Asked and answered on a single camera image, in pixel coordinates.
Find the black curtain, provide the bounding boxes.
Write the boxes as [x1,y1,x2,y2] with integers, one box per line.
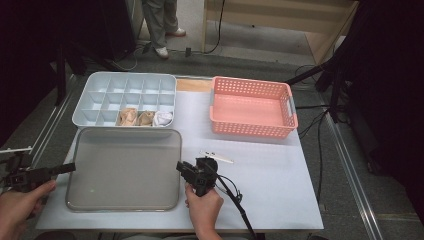
[333,0,424,224]
[0,0,134,148]

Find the metal floor rail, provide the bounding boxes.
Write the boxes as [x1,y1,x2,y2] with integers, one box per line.
[316,91,384,240]
[0,74,78,231]

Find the translucent grey box lid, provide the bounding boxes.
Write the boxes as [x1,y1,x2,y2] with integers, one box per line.
[65,127,183,213]

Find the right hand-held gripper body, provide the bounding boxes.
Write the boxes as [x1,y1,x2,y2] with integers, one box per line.
[185,150,235,198]

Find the dark cloth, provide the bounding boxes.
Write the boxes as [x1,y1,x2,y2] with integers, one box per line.
[34,231,76,240]

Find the black tripod stand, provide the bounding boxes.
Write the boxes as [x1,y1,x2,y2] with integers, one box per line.
[287,49,351,124]

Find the black floor cables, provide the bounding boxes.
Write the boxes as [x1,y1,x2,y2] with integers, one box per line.
[294,64,338,201]

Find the white compartment storage box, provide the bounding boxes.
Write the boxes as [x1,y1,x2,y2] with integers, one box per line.
[72,71,178,131]

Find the black hanging cable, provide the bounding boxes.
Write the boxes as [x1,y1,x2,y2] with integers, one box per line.
[203,0,226,55]

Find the person's left hand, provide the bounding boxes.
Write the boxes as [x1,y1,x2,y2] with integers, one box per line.
[0,179,57,240]

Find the light wooden cabinet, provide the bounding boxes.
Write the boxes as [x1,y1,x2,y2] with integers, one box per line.
[200,0,359,66]

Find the pink perforated plastic basket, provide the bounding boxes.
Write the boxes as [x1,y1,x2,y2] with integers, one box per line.
[209,75,299,139]

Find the right hand-held gripper black cable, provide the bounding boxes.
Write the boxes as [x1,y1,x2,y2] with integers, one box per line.
[213,173,258,240]

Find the white floor cable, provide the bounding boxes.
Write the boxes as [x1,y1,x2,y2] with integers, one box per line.
[113,46,144,72]

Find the black metal stand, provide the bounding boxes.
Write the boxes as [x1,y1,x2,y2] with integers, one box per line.
[54,43,88,107]

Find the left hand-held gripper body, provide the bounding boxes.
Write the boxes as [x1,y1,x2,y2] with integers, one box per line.
[0,145,54,194]

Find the peach sock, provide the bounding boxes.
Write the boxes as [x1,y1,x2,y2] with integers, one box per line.
[121,107,139,123]
[116,109,134,127]

